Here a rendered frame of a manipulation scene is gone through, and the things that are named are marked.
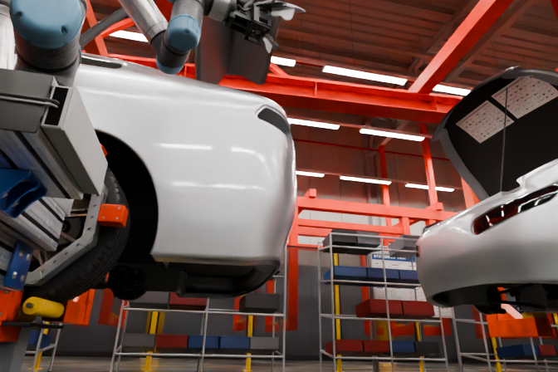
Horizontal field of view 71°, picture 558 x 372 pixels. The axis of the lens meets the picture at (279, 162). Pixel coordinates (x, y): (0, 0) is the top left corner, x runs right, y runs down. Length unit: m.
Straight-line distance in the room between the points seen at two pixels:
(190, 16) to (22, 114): 0.52
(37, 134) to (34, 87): 0.07
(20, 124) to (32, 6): 0.35
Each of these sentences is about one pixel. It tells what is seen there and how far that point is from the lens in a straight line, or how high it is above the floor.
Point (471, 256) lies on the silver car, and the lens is 2.94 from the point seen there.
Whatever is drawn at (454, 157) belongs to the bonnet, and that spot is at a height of 2.20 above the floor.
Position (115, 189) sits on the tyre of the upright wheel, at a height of 0.97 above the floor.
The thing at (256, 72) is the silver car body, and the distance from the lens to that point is 4.00.
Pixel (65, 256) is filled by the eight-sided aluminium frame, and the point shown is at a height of 0.68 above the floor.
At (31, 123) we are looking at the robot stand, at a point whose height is 0.66.
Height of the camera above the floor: 0.42
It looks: 25 degrees up
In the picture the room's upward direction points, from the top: 1 degrees clockwise
